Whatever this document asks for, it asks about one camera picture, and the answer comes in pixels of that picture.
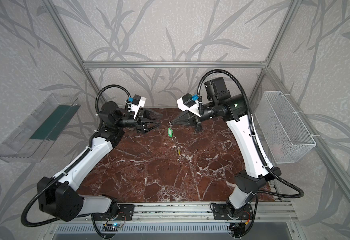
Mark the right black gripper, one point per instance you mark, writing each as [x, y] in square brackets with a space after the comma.
[196, 118]

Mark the clear plastic wall tray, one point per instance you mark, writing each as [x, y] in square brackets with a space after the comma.
[31, 141]

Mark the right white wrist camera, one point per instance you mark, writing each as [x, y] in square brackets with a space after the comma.
[189, 103]

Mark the key with green tag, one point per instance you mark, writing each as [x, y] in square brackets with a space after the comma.
[170, 132]

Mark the aluminium frame corner post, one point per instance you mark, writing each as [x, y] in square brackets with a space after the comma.
[52, 10]
[292, 9]

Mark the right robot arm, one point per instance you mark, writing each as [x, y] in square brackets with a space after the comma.
[233, 111]

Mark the small circuit board right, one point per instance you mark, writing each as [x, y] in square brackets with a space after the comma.
[238, 230]

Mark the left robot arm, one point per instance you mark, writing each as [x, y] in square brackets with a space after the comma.
[58, 196]

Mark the small circuit board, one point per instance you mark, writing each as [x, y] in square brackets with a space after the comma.
[112, 227]
[238, 230]

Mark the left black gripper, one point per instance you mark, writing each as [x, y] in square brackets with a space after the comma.
[139, 123]

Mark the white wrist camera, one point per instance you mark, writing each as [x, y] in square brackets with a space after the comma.
[189, 103]
[134, 104]

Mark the aluminium frame corner post right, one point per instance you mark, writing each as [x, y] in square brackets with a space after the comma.
[292, 9]

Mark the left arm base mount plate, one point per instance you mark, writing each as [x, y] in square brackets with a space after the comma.
[124, 213]

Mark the aluminium frame corner post left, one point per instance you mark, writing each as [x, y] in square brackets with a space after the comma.
[52, 10]

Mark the small circuit board left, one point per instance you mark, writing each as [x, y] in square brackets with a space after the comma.
[112, 227]

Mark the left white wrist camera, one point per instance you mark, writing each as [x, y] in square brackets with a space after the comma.
[134, 104]

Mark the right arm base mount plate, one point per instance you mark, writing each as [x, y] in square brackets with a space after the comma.
[228, 212]

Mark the aluminium mounting rail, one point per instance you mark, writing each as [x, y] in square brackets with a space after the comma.
[199, 212]

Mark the white wire mesh basket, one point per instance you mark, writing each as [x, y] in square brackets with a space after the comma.
[286, 135]

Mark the aluminium frame horizontal bar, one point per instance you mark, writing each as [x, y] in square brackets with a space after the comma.
[151, 64]

